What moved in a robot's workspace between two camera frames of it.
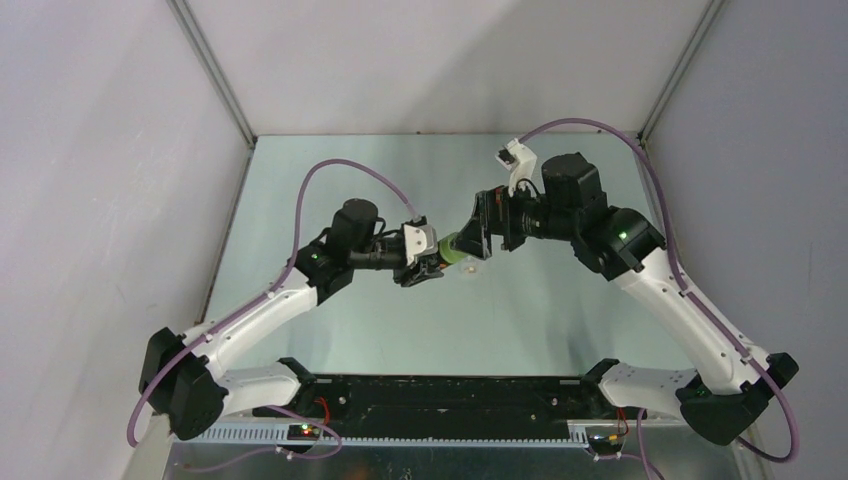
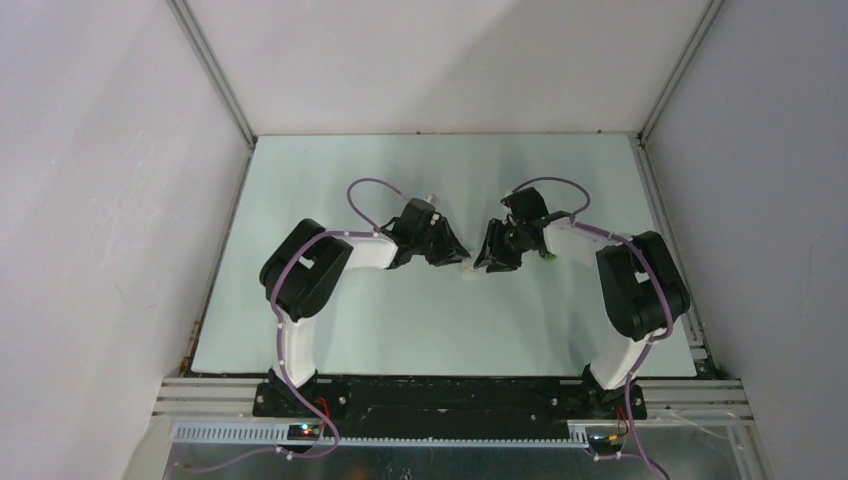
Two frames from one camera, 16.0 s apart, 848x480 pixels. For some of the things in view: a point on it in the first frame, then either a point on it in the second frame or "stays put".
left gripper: [407, 277] to [451, 251]
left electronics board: [304, 432] stays put
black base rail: [438, 406] stays put
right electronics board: [604, 440] stays put
